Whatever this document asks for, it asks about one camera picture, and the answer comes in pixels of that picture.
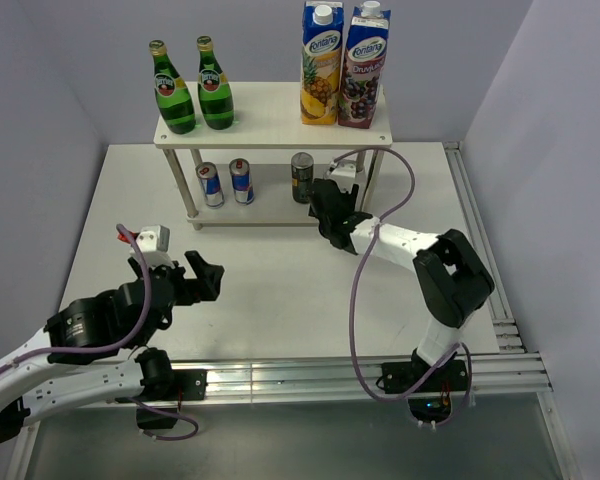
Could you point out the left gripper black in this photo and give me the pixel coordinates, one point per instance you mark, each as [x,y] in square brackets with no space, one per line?
[208,283]

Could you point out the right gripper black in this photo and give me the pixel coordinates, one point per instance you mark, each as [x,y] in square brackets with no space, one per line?
[351,198]

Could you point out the dark energy can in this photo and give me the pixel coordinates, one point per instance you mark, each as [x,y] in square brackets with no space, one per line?
[302,173]

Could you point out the Red Bull can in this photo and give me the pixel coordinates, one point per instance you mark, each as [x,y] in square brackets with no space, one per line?
[208,177]
[241,179]

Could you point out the green perrier bottle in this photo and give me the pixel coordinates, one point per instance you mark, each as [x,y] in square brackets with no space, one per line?
[172,95]
[214,92]

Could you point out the green Perrier bottle front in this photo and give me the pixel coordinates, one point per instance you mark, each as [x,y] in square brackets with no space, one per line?
[172,95]

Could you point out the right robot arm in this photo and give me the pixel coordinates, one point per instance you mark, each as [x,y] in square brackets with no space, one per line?
[453,280]

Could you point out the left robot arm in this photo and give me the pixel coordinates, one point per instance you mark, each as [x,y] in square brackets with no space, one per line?
[97,348]

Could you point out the white two-tier shelf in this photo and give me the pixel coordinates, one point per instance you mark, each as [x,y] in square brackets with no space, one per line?
[267,132]

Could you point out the grape juice carton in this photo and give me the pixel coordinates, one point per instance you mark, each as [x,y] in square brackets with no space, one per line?
[363,63]

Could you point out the pineapple juice carton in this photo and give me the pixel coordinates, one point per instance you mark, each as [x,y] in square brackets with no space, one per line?
[322,37]

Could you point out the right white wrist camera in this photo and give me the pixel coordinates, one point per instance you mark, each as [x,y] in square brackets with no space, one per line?
[349,174]

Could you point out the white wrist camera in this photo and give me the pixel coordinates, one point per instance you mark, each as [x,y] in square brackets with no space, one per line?
[151,241]
[349,174]

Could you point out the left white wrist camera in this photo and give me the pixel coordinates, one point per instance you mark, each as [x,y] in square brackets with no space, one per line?
[151,241]

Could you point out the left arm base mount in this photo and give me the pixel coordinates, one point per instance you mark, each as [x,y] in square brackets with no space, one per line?
[153,422]

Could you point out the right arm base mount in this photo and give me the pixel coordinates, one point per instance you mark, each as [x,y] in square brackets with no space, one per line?
[435,400]

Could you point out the aluminium side rail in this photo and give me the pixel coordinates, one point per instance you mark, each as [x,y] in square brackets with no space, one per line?
[506,329]

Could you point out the aluminium front rail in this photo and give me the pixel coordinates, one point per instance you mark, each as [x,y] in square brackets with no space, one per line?
[334,379]

